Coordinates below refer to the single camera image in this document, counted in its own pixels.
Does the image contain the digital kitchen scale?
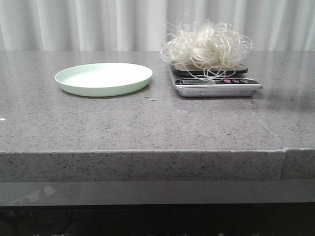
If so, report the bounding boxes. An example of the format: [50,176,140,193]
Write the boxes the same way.
[169,64,263,97]

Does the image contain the mint green round plate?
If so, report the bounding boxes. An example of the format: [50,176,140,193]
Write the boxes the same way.
[55,63,153,97]

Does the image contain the white pleated curtain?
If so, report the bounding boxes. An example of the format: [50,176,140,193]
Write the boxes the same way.
[0,0,315,51]

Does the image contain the white vermicelli noodle bundle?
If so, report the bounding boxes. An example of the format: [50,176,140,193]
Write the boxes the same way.
[159,19,252,82]

